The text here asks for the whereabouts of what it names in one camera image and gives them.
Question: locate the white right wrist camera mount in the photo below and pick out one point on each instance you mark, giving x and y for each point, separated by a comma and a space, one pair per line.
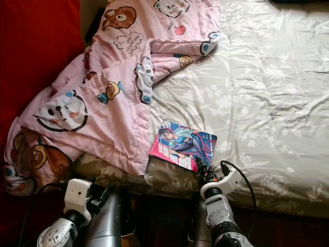
229, 180

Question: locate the beige floral bed sheet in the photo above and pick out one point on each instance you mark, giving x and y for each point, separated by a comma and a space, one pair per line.
262, 103

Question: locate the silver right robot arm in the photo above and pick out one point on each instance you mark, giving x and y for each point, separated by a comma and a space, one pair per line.
218, 211

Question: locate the pink anime cover book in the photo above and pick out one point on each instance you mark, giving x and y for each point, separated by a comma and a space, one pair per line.
185, 144

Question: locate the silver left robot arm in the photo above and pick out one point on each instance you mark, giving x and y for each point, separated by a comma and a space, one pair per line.
56, 234

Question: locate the pink cartoon print blanket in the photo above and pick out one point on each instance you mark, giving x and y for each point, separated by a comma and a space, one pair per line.
113, 118

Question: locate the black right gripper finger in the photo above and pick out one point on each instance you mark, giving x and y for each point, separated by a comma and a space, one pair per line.
208, 168
201, 165

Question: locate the red pillow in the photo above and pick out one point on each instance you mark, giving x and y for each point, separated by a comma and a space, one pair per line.
31, 77

